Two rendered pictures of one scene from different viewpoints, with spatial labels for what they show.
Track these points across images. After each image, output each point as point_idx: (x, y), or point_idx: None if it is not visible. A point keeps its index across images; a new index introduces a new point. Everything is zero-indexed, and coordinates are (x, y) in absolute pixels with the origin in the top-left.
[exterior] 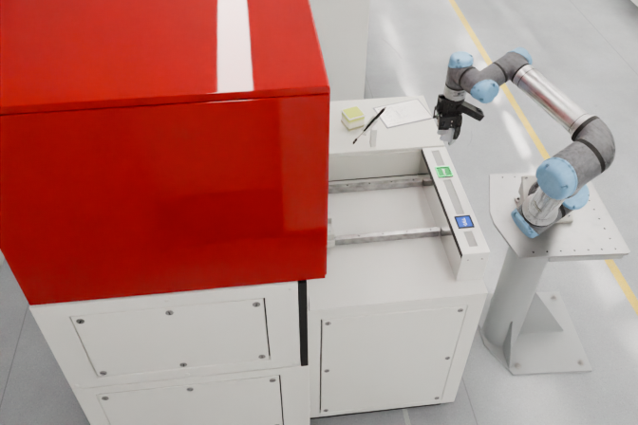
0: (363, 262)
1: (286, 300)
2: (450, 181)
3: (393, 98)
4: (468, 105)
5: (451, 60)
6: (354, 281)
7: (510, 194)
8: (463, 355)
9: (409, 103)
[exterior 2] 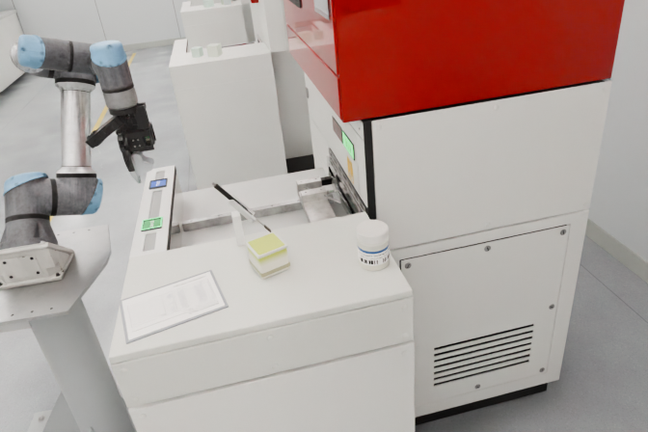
0: (269, 200)
1: None
2: (149, 218)
3: (178, 338)
4: (106, 122)
5: (121, 43)
6: (279, 187)
7: (61, 285)
8: None
9: (149, 325)
